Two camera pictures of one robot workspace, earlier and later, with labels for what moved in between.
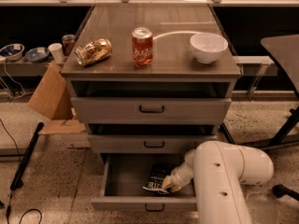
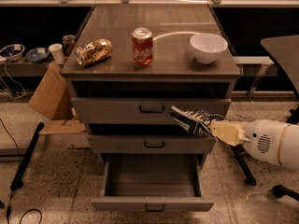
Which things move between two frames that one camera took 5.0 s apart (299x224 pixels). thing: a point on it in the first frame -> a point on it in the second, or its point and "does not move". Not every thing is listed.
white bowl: (207, 46) does not move
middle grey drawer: (147, 144) does not move
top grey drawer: (150, 110) does not move
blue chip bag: (157, 174) -> (196, 121)
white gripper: (177, 177) -> (263, 139)
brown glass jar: (67, 41) does not move
